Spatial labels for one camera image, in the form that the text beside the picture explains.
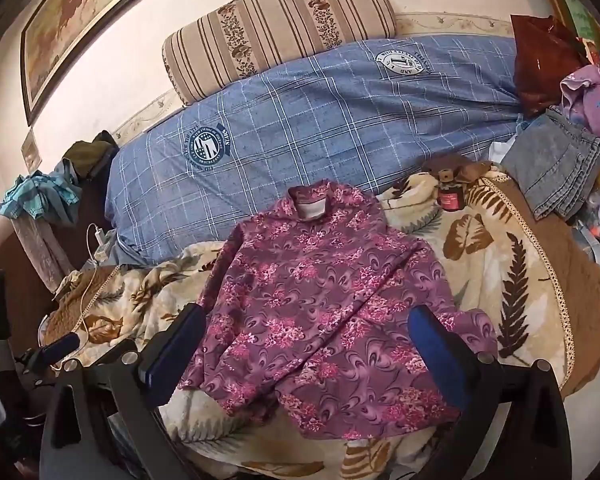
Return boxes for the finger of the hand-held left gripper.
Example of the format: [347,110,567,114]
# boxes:
[14,332,80,386]

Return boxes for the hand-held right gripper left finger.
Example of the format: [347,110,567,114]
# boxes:
[39,304,207,480]

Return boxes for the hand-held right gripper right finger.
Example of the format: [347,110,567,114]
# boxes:
[408,305,573,480]

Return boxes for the purple floral shirt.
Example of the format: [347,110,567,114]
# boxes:
[177,179,498,441]

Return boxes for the wooden bed headboard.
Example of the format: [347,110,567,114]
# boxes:
[0,180,111,356]

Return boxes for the pink lace cloth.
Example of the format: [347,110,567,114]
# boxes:
[12,215,76,293]

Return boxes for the cream leaf print blanket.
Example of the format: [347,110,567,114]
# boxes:
[39,162,573,480]

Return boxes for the teal plaid cloth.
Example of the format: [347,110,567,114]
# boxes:
[0,170,83,226]

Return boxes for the small red jar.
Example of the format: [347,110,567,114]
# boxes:
[437,182,465,212]

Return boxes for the leaf-patterned cream bedsheet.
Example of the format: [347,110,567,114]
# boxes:
[39,175,600,401]

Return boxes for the olive green cloth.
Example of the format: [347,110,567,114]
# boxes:
[62,131,120,181]

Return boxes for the brown cloth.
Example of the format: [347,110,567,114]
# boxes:
[422,154,491,183]

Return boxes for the denim jeans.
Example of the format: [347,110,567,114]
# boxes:
[500,107,600,220]

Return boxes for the purple floral cloth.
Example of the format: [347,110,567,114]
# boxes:
[560,52,600,141]

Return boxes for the striped floral cushion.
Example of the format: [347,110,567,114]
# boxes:
[162,0,398,106]

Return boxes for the white charger with cable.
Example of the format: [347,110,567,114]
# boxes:
[52,224,112,371]

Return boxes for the small wall picture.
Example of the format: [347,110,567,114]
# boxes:
[21,129,43,171]

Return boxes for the framed wall painting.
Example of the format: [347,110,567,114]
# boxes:
[20,0,168,127]

